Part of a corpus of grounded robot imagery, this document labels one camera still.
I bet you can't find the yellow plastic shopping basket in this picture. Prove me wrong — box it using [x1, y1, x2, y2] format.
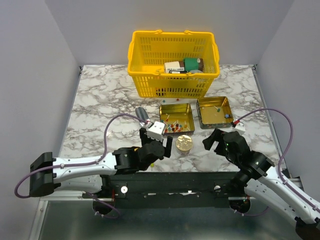
[127, 30, 220, 99]

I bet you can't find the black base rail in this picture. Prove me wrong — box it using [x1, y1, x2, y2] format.
[51, 169, 261, 210]

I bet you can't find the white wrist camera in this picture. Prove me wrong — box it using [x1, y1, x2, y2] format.
[231, 120, 246, 136]
[146, 121, 166, 142]

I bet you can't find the yellow banana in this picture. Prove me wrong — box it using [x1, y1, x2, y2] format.
[134, 147, 155, 168]

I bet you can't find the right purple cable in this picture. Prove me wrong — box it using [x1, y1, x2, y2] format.
[232, 108, 320, 217]

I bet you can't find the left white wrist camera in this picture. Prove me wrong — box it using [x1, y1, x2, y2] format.
[146, 121, 166, 142]

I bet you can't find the green and brown bottle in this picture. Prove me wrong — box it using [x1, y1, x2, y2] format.
[183, 57, 204, 72]

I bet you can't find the shiny metal scoop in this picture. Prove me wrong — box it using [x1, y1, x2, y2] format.
[135, 106, 150, 126]

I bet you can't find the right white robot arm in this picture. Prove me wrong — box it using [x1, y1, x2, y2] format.
[202, 129, 320, 240]

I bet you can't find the gold jar lid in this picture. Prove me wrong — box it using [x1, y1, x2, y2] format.
[175, 135, 193, 149]

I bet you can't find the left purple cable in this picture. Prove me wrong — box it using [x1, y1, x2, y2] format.
[14, 113, 153, 219]

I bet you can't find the candy tin box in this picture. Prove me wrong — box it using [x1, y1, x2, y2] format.
[159, 103, 195, 137]

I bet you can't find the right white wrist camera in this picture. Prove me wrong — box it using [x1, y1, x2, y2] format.
[231, 120, 246, 136]

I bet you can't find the purple cable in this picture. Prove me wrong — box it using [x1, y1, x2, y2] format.
[232, 108, 320, 217]
[14, 113, 153, 219]

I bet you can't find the gold tin lid half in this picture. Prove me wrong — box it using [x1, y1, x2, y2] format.
[196, 96, 234, 130]

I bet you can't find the white and black box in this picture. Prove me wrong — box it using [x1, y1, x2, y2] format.
[164, 61, 185, 74]

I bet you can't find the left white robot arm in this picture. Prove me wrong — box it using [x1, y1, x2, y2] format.
[29, 128, 173, 198]

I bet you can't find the clear plastic jar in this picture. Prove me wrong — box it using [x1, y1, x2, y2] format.
[176, 148, 192, 156]

